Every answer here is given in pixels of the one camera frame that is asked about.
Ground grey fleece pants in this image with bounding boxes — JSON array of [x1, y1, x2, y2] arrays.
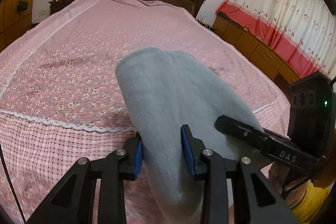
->
[[116, 48, 269, 223]]

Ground wooden low cabinet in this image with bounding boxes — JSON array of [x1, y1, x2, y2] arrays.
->
[[212, 14, 299, 86]]

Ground pink floral bed sheet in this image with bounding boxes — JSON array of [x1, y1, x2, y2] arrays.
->
[[1, 0, 289, 223]]

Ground red and cream curtain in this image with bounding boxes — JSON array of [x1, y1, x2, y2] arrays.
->
[[217, 0, 335, 79]]

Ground dark wooden nightstand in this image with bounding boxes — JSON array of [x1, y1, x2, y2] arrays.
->
[[50, 0, 74, 15]]

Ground orange wooden wardrobe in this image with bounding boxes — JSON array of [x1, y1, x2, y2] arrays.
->
[[1, 0, 33, 50]]

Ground black bag on wardrobe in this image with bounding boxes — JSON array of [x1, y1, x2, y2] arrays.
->
[[17, 1, 29, 12]]

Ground black cable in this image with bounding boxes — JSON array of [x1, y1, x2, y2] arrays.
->
[[0, 144, 27, 224]]

